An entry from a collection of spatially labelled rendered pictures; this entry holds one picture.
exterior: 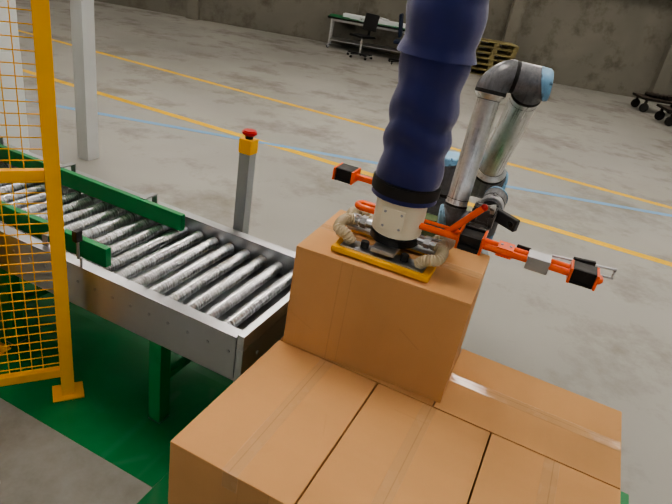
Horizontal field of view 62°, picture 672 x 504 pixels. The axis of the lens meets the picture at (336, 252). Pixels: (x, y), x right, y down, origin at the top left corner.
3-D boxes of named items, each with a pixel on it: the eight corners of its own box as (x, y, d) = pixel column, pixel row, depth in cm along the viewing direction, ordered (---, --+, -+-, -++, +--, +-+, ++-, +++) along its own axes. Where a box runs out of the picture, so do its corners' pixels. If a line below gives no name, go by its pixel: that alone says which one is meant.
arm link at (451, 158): (425, 180, 272) (435, 145, 264) (460, 188, 271) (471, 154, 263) (424, 190, 258) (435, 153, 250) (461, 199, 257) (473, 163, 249)
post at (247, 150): (224, 314, 310) (239, 137, 264) (231, 309, 315) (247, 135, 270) (234, 318, 307) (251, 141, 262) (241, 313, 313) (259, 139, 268)
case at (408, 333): (282, 341, 206) (296, 245, 188) (325, 294, 240) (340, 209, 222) (440, 403, 190) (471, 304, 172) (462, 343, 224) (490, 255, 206)
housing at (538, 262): (523, 268, 176) (527, 256, 174) (525, 260, 181) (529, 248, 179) (546, 276, 174) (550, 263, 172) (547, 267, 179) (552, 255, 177)
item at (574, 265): (565, 282, 171) (571, 268, 169) (566, 273, 177) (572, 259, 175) (594, 291, 169) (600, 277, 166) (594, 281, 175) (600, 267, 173)
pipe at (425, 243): (334, 238, 188) (336, 223, 185) (360, 215, 209) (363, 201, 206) (431, 271, 178) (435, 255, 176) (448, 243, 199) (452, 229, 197)
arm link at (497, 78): (487, 52, 200) (435, 229, 223) (522, 60, 200) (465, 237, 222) (484, 53, 211) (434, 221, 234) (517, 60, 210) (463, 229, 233)
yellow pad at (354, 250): (330, 250, 188) (332, 236, 186) (341, 240, 196) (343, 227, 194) (427, 283, 178) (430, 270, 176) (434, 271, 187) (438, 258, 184)
